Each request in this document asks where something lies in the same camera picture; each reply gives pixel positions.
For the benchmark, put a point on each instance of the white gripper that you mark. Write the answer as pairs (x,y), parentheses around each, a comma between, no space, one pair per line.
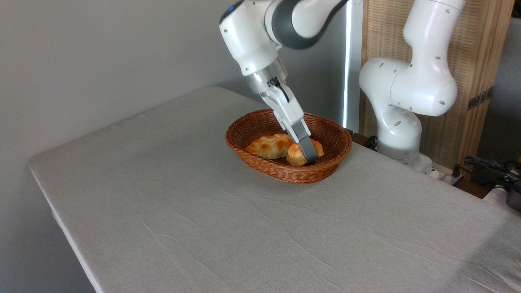
(281,101)

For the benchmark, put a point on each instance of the round orange bread bun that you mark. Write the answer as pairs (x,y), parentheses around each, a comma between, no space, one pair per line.
(295,156)

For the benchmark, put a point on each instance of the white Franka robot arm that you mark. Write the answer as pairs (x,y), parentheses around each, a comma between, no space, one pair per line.
(252,36)

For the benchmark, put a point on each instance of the long braided bread loaf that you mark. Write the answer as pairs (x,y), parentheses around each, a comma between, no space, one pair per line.
(268,146)

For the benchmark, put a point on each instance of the brown wicker basket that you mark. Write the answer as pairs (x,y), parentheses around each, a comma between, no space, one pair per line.
(329,138)

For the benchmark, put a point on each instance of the grey tablecloth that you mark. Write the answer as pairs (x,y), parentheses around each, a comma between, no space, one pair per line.
(244,228)

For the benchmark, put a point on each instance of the white power strip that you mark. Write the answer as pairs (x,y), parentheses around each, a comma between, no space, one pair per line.
(443,175)

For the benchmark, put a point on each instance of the wooden bamboo folding screen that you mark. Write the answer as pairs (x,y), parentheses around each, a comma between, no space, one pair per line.
(476,49)

